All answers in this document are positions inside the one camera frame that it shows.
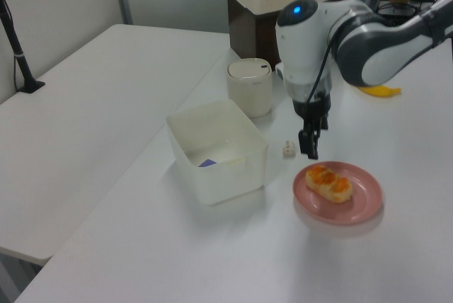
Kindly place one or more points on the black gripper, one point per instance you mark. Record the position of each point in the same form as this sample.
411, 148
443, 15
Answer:
311, 104

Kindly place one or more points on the orange glazed bread roll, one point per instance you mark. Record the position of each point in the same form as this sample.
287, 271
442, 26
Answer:
330, 183

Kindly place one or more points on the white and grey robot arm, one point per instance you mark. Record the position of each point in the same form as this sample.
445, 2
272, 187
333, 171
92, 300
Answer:
354, 41

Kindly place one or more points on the pink round plate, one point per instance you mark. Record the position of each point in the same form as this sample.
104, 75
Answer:
357, 204

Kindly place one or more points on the small white toy figure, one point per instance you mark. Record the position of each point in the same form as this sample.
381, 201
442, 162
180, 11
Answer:
288, 149

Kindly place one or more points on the yellow banana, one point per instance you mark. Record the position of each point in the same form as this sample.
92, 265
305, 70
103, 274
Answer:
382, 91

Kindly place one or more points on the small cream trash can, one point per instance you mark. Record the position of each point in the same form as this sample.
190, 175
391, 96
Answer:
249, 87

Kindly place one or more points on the white plastic storage box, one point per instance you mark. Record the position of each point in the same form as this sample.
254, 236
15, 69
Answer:
216, 151

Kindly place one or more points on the purple card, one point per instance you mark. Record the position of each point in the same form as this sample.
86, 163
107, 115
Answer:
207, 163

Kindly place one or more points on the black control box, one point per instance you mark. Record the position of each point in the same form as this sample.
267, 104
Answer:
396, 9

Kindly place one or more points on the black camera stand pole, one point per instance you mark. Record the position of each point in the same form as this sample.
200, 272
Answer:
16, 44

